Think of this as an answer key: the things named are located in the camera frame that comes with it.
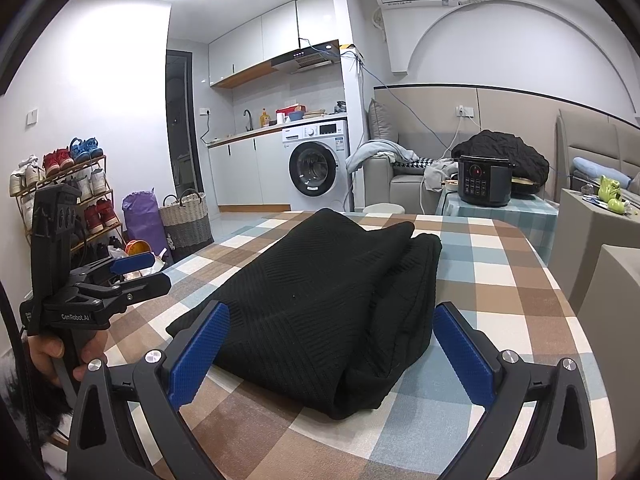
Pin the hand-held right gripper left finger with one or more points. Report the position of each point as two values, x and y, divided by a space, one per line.
197 355

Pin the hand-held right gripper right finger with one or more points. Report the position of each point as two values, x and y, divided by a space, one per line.
462 355

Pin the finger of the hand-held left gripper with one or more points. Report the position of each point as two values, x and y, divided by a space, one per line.
145 287
132 262

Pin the black knitted sweater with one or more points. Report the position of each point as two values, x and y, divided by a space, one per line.
320 300

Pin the person's left hand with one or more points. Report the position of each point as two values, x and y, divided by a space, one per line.
42 355

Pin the orange paper bowl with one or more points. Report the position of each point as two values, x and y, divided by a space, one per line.
137 249

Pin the purple plastic bag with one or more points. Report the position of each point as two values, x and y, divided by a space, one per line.
142 225

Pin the metal shoe rack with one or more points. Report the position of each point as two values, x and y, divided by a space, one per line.
100 240

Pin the red white high sneakers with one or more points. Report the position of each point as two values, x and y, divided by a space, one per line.
100 215

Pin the woven laundry basket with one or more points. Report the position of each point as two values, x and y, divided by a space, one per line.
185 225

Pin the checked tablecloth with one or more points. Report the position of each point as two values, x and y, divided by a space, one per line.
500 300

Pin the blue sneakers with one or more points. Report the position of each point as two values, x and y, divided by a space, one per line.
86 149

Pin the blue checked side table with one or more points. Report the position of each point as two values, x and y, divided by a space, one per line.
495 225

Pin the dark door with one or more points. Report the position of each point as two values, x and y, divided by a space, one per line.
177 135

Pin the white lower kitchen cabinet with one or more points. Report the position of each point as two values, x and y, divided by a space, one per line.
250 175

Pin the white kitchen cabinet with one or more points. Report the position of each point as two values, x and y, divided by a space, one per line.
250 175
270 35

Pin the grey cabinet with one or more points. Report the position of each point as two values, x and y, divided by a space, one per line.
585 250

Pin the white round stool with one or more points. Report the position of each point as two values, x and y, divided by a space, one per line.
384 208

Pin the black electric pressure cooker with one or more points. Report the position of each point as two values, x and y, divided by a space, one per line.
482 182

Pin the grey sofa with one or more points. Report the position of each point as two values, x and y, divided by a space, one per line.
400 190

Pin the white crumpled garment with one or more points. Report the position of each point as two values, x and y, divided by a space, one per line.
437 175

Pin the black kitchen faucet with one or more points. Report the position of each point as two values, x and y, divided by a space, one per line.
248 120

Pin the yellow bottle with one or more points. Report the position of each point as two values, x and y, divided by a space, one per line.
264 119

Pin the black white checked pillow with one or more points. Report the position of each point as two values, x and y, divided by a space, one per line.
415 162

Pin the white washing machine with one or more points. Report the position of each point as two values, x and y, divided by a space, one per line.
315 170

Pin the dark knitted blanket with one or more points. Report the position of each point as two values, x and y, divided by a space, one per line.
500 147

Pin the red box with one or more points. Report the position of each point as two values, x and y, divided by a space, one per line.
287 112

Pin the light blue garment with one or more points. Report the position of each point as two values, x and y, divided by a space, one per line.
375 152

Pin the green toy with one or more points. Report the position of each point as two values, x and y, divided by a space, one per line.
612 190

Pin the light blue pillow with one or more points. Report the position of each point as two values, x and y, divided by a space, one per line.
595 167

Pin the grey backrest cushion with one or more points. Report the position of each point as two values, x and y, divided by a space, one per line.
382 122

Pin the grey padded headboard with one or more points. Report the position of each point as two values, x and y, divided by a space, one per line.
590 135

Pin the white upper kitchen cabinet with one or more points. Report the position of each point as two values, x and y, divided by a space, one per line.
270 35

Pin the black range hood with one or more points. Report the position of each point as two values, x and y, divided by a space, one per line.
307 57

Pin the white light switch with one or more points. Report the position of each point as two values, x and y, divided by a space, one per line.
32 116

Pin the white wall socket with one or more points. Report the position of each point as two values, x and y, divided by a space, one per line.
464 111

